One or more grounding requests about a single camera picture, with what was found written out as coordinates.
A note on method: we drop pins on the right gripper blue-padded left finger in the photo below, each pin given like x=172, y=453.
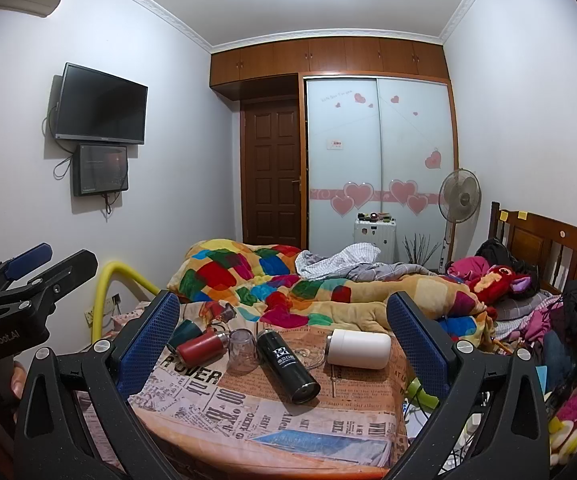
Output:
x=75, y=420

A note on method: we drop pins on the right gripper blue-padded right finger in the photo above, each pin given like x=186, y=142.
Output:
x=490, y=422

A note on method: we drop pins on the brown wooden door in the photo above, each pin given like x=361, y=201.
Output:
x=270, y=168

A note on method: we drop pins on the frosted sliding wardrobe with hearts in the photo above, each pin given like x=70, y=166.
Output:
x=378, y=145

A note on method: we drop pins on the white grey crumpled sheet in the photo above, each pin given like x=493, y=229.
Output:
x=357, y=262

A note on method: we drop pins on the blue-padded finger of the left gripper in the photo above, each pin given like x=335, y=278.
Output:
x=63, y=274
x=16, y=268

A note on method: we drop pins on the wall-mounted black television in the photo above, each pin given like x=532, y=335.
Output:
x=94, y=106

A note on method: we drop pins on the wooden bed headboard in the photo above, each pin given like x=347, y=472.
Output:
x=549, y=245

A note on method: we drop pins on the colourful patchwork quilt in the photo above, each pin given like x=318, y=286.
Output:
x=262, y=283

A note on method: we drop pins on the white thermos cup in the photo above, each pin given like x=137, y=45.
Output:
x=369, y=351

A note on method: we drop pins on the black thermos flask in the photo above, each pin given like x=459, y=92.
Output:
x=296, y=381

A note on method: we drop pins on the green cylindrical bottle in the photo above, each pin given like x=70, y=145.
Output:
x=418, y=396

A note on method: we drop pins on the clear plastic cup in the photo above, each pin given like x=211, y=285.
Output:
x=243, y=357

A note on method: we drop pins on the dark green cup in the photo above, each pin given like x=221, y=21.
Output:
x=184, y=332

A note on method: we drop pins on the small wall-mounted black monitor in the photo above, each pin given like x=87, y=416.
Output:
x=99, y=169

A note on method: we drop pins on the standing electric fan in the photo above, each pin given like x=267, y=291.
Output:
x=458, y=200

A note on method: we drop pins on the newspaper print tablecloth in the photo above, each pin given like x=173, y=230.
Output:
x=219, y=421

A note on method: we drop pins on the person's left hand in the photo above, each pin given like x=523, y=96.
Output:
x=18, y=380

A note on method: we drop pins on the wooden overhead cabinets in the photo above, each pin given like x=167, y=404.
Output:
x=272, y=69

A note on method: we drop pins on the red plush toy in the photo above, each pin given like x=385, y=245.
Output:
x=490, y=283

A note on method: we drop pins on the red thermos bottle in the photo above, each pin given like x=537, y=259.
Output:
x=203, y=348

